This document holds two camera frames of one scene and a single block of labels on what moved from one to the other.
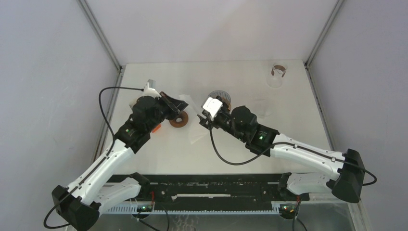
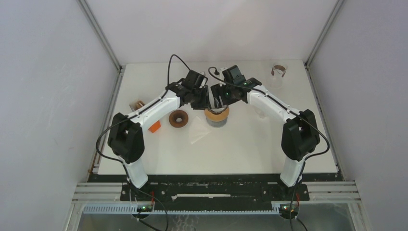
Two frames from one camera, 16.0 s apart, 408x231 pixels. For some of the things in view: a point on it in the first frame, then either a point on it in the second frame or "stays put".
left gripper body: (164, 111) to (200, 99)
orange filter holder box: (156, 128) stays put
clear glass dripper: (262, 109) stays put
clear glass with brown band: (278, 70) stays put
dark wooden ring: (184, 117) stays put
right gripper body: (223, 121) to (227, 93)
